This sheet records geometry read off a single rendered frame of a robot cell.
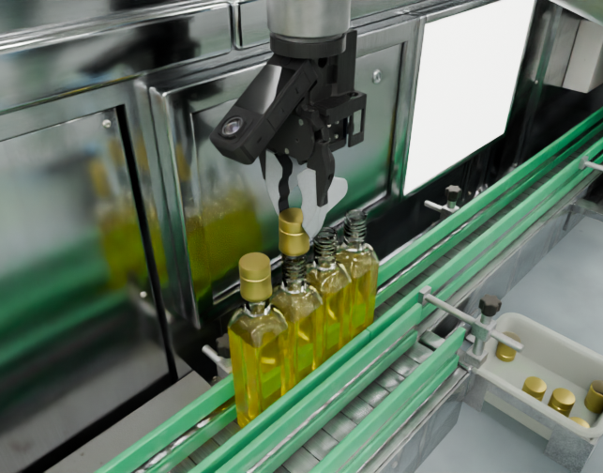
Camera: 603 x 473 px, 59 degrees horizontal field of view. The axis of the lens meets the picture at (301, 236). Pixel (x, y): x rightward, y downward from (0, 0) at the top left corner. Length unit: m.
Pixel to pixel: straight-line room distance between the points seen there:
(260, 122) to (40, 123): 0.21
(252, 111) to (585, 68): 1.29
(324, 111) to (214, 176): 0.20
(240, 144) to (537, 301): 0.90
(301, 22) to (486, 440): 0.72
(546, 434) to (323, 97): 0.64
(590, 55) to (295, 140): 1.23
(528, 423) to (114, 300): 0.65
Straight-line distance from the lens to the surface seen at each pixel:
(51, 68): 0.54
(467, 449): 0.96
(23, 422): 0.76
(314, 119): 0.52
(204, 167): 0.66
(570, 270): 1.38
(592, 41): 1.67
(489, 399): 0.98
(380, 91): 0.88
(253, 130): 0.48
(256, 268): 0.57
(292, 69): 0.51
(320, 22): 0.49
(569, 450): 0.96
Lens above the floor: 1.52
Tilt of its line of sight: 35 degrees down
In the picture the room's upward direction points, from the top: straight up
